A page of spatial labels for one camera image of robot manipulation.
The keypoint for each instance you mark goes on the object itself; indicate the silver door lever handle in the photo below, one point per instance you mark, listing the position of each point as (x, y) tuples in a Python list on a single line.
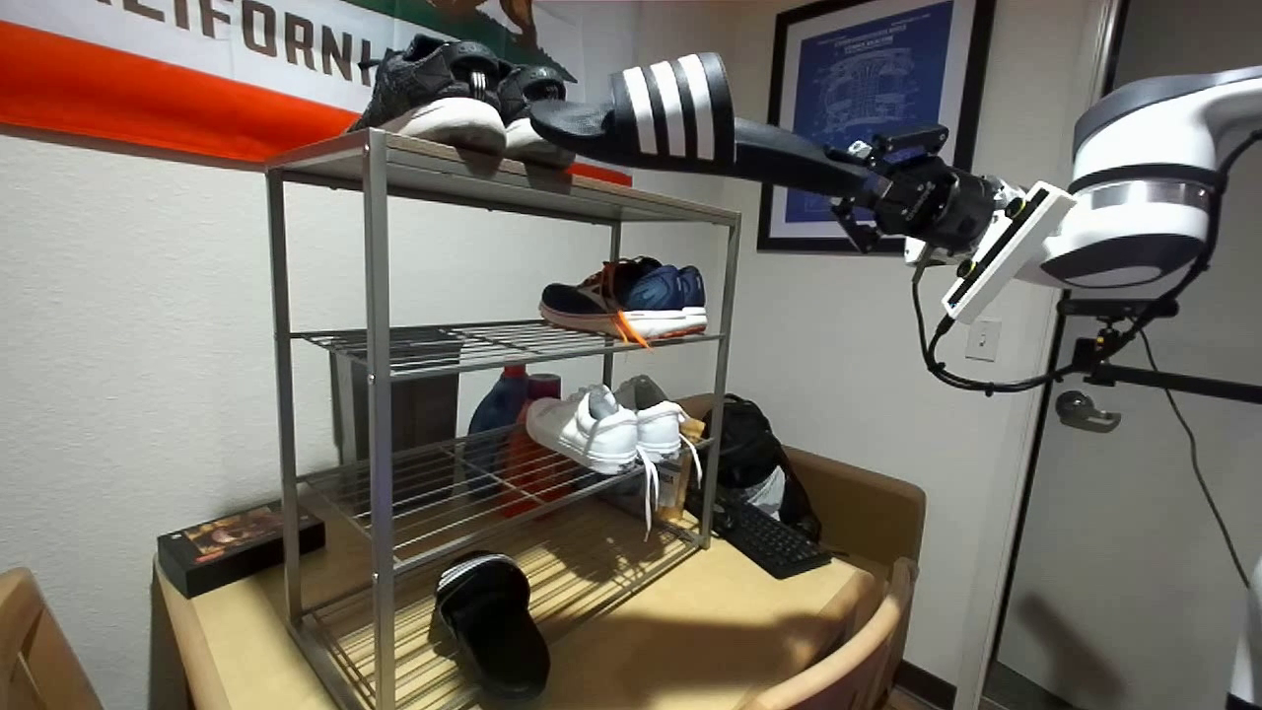
[(1084, 412)]

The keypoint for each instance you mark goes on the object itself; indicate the white sneaker front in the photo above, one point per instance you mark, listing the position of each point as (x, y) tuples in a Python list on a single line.
[(595, 433)]

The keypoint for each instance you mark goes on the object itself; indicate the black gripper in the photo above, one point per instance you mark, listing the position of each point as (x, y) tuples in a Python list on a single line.
[(913, 193)]

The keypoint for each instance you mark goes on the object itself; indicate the white sneaker rear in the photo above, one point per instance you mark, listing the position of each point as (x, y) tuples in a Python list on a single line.
[(666, 423)]

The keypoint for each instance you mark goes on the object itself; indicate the black computer keyboard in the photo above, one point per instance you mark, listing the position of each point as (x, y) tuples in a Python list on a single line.
[(767, 541)]

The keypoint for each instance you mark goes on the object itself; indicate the black striped slide sandal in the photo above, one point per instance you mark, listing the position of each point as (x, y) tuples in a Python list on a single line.
[(679, 118)]

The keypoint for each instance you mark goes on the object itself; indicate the black sneaker white sole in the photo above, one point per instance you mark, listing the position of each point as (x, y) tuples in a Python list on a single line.
[(441, 90)]

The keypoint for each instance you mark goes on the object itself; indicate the black bag with straps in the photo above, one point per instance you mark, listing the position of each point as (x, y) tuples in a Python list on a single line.
[(754, 469)]

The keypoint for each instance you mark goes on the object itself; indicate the dark patterned flat box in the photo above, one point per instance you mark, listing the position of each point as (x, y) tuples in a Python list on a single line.
[(221, 551)]

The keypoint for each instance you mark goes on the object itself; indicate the navy blue sneaker front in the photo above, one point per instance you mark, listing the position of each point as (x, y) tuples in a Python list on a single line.
[(637, 303)]

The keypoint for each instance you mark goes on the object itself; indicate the black camera on stand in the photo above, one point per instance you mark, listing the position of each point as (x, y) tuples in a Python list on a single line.
[(1126, 321)]

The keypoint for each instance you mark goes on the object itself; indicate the light wooden chair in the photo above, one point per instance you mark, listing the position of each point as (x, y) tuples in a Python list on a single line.
[(859, 672)]

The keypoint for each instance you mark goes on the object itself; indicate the California Republic flag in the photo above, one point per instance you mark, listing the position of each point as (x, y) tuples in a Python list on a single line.
[(248, 82)]

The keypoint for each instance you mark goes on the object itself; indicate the black left slide sandal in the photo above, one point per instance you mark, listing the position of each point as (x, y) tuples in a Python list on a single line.
[(488, 625)]

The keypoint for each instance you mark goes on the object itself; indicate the grey metal shoe rack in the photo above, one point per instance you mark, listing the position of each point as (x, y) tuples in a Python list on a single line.
[(384, 233)]

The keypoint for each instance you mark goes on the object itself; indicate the framed blue poster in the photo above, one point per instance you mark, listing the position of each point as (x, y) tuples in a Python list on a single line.
[(863, 68)]

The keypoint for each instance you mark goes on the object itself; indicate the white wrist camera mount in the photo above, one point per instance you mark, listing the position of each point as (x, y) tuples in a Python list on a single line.
[(1005, 252)]

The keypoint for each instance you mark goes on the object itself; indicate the white light switch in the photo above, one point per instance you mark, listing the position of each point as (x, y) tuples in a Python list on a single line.
[(982, 340)]

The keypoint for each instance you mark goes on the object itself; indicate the orange detergent bottle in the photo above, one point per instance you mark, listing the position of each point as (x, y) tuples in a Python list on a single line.
[(503, 448)]

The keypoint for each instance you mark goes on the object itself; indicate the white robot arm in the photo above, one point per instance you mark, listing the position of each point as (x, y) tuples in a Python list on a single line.
[(1144, 174)]

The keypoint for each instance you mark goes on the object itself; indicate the grey storage bin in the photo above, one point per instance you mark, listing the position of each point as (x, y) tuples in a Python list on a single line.
[(425, 388)]

